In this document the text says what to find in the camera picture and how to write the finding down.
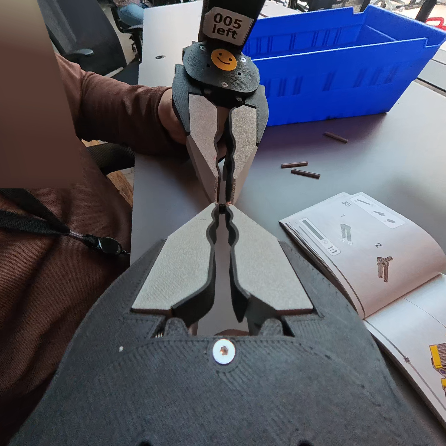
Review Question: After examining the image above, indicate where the black office chair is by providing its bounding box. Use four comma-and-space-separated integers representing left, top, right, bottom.
111, 7, 144, 62

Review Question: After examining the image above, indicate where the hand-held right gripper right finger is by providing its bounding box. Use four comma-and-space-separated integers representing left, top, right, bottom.
226, 204, 315, 336

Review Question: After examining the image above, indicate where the person's left hand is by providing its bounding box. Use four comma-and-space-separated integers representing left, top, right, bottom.
158, 87, 191, 146

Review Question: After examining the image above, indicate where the lego instruction booklet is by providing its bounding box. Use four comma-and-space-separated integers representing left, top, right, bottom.
279, 192, 446, 427

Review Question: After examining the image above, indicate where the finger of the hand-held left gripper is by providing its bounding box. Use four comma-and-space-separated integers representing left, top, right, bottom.
217, 105, 259, 205
186, 93, 223, 203

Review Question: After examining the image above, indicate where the person's left forearm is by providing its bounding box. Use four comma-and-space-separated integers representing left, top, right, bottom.
56, 56, 187, 156

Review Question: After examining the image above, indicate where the blue plastic bin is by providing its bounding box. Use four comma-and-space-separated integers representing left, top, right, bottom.
242, 4, 446, 127

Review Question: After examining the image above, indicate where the person's brown sweater torso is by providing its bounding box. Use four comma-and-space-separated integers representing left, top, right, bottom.
0, 139, 134, 443

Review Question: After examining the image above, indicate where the black badge reel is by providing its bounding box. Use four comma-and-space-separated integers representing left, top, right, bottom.
70, 234, 131, 258

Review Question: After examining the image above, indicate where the black lanyard strap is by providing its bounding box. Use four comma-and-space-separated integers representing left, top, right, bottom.
0, 188, 72, 238

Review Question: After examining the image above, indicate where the grey office chair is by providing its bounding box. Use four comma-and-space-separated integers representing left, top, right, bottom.
36, 0, 128, 75

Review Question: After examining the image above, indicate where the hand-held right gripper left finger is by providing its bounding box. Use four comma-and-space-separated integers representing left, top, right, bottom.
131, 203, 219, 330

